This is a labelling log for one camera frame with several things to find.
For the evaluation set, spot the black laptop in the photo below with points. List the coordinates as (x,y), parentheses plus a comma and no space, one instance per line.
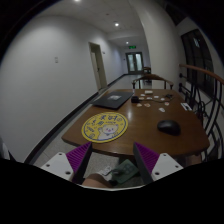
(113,100)

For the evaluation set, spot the green exit sign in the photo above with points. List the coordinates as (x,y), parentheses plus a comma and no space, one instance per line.
(132,47)

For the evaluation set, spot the round yellow cartoon mouse pad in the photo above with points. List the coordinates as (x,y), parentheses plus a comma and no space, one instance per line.
(104,127)

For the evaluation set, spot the small black box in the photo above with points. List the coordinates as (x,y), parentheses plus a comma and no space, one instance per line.
(135,99)

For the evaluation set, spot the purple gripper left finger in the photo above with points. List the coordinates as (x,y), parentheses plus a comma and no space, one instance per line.
(70,166)

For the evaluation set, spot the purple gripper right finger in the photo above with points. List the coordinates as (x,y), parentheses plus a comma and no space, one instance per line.
(153,166)

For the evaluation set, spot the double glass door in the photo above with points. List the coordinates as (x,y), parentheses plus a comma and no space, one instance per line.
(134,62)

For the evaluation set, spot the wooden stair handrail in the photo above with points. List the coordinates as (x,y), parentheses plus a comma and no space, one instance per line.
(211,74)

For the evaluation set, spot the black computer mouse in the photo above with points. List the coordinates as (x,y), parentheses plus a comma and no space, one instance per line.
(170,127)

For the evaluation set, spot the wooden chair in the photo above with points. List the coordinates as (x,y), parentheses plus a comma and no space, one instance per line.
(152,77)

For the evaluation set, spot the white card on table edge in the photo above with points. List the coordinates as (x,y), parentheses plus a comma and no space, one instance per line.
(186,107)

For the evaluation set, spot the white door on left wall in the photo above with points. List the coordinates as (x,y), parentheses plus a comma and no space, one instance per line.
(98,65)

